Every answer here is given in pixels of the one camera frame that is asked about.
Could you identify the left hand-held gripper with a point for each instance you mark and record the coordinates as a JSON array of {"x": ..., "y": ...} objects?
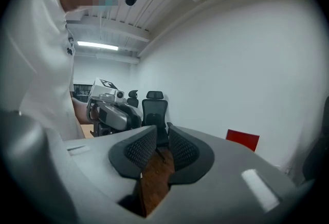
[{"x": 105, "y": 89}]

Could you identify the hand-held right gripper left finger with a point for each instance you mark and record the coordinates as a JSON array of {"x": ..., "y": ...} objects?
[{"x": 102, "y": 156}]

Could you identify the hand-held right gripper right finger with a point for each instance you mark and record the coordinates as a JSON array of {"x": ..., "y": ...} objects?
[{"x": 226, "y": 179}]

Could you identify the red fire extinguisher box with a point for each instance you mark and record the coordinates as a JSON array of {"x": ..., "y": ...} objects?
[{"x": 242, "y": 139}]

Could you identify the person's left forearm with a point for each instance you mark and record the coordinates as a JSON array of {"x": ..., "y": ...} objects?
[{"x": 80, "y": 112}]

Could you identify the black office chair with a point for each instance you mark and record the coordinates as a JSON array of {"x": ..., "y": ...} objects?
[
  {"x": 133, "y": 99},
  {"x": 154, "y": 112}
]

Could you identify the light wooden table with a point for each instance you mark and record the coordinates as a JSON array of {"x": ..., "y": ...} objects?
[{"x": 87, "y": 131}]

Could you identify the dark background shelf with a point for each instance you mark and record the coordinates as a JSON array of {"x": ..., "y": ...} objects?
[{"x": 81, "y": 92}]

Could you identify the ceiling strip light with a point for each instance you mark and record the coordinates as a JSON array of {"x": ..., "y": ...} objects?
[{"x": 97, "y": 45}]

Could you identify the person's white shirt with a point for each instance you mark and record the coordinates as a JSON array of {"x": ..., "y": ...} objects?
[{"x": 33, "y": 51}]

